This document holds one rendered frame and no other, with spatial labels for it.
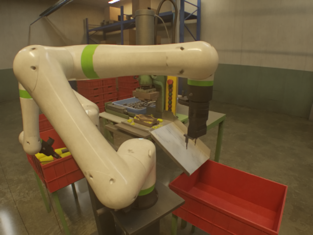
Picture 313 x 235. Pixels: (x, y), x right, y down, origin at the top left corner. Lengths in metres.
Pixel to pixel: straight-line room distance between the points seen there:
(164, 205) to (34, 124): 0.84
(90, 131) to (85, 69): 0.21
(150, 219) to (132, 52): 0.55
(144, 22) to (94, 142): 0.87
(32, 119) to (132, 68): 0.77
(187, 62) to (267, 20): 5.84
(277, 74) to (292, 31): 1.25
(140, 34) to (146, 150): 0.78
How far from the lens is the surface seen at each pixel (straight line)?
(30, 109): 1.15
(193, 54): 0.49
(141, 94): 1.22
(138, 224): 0.70
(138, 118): 1.33
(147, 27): 1.19
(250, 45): 6.28
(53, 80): 0.52
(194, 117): 0.67
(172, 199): 0.78
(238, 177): 1.35
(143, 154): 0.59
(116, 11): 8.90
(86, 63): 0.61
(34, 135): 1.21
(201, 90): 0.64
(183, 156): 1.15
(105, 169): 0.49
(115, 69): 0.57
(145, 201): 0.73
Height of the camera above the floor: 1.45
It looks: 18 degrees down
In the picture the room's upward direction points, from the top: straight up
